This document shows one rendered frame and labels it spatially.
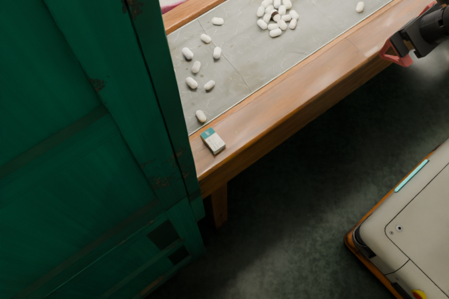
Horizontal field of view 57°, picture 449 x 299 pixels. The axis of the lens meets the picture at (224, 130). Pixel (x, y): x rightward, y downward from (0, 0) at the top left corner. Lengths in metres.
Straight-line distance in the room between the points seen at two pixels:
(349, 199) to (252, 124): 0.89
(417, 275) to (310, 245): 0.42
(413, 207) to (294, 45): 0.74
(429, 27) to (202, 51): 0.61
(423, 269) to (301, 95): 0.76
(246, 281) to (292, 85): 0.88
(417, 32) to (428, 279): 0.93
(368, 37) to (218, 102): 0.46
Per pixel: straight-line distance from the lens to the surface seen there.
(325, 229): 1.78
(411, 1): 1.38
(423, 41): 0.87
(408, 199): 1.61
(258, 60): 1.17
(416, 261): 1.57
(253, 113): 1.06
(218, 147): 1.00
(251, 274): 1.72
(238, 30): 1.23
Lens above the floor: 1.70
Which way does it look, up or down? 65 degrees down
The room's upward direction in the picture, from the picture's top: 1 degrees counter-clockwise
